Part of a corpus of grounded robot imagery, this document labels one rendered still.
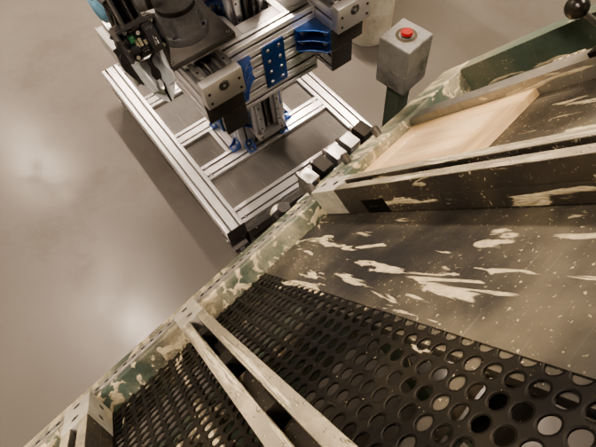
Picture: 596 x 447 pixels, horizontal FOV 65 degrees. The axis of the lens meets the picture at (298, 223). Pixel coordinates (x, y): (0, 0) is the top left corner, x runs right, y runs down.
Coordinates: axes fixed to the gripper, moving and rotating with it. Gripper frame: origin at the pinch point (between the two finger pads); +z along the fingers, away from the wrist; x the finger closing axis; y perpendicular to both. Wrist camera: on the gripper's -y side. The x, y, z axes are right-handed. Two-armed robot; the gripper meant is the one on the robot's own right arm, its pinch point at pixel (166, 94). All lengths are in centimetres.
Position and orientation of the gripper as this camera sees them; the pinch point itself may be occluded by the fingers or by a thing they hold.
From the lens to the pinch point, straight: 93.5
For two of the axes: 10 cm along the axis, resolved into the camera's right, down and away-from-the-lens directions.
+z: 3.4, 7.4, 5.8
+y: 4.9, 3.9, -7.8
